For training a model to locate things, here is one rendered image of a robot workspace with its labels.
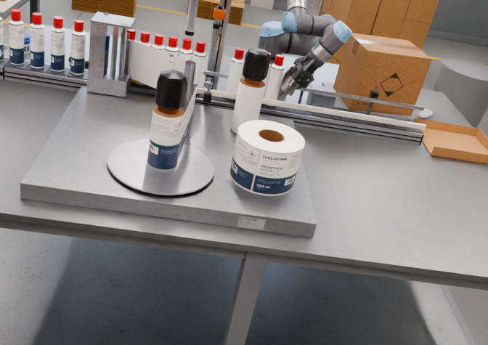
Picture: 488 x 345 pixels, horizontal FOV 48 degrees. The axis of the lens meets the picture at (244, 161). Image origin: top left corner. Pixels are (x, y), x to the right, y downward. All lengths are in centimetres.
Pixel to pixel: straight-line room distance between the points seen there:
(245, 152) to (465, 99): 302
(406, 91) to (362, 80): 22
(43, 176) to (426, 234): 113
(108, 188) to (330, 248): 63
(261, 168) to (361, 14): 399
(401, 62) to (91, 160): 137
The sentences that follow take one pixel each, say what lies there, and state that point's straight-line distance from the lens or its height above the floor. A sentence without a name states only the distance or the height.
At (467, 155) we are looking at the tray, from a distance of 233.
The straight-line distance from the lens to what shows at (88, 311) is 208.
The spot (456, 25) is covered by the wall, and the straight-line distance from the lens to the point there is 824.
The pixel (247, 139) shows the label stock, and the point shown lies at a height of 102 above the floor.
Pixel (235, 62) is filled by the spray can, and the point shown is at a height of 104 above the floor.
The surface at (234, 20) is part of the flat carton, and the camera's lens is 647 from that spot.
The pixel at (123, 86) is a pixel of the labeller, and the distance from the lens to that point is 201.
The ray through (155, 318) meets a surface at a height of 22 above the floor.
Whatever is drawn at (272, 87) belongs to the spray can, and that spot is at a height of 96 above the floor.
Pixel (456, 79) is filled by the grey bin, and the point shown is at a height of 57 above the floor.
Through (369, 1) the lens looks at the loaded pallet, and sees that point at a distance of 540.
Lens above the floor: 172
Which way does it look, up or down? 29 degrees down
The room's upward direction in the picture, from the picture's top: 12 degrees clockwise
